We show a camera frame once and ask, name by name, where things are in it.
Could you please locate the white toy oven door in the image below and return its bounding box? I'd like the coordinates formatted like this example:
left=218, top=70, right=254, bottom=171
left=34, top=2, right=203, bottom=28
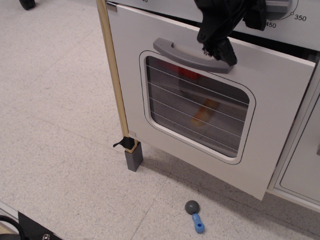
left=102, top=0, right=320, bottom=199

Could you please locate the black tape strip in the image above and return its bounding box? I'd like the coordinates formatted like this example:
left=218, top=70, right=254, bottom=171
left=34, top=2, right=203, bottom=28
left=113, top=136, right=135, bottom=150

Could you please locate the grey oven door handle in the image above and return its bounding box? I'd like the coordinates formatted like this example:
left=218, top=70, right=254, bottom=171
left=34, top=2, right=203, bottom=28
left=153, top=37, right=233, bottom=74

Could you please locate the silver door hinge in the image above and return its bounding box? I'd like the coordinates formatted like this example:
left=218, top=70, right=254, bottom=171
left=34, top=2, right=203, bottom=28
left=105, top=1, right=117, bottom=12

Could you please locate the grey cabinet foot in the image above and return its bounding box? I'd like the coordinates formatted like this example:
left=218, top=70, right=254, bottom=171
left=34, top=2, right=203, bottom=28
left=124, top=143, right=143, bottom=172

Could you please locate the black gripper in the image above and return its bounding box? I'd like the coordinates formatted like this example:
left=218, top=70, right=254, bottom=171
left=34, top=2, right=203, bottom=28
left=195, top=0, right=267, bottom=66

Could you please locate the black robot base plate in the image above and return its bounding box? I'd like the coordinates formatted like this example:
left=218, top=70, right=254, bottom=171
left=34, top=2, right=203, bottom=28
left=18, top=212, right=62, bottom=240

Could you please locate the blue grey toy scoop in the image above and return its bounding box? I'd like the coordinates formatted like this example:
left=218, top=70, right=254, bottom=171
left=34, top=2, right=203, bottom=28
left=184, top=200, right=205, bottom=234

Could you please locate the white toy kitchen cabinet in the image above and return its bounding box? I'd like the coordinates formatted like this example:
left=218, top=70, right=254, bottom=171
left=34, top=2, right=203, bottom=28
left=96, top=0, right=320, bottom=211

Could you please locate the toy bread loaf inside oven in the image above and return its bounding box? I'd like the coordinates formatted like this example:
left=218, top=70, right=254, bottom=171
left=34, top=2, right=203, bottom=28
left=191, top=99, right=219, bottom=127

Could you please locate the black cable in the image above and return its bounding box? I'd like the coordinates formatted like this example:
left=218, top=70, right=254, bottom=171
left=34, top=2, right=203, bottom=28
left=0, top=214, right=26, bottom=240

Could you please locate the black caster wheel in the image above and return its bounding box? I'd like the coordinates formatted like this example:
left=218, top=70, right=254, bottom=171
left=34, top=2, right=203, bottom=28
left=19, top=0, right=36, bottom=11

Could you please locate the grey oven temperature knob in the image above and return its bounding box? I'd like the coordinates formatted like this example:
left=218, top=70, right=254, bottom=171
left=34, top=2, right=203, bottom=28
left=265, top=0, right=292, bottom=14

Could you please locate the white right cabinet door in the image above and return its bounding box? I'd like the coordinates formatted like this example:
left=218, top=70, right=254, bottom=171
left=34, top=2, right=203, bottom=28
left=274, top=85, right=320, bottom=205

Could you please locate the light wooden side post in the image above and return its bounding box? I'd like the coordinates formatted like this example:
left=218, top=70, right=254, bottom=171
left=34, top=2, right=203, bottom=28
left=96, top=0, right=129, bottom=138

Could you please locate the red toy item inside oven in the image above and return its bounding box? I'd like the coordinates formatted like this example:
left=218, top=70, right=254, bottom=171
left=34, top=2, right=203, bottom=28
left=173, top=65, right=201, bottom=81

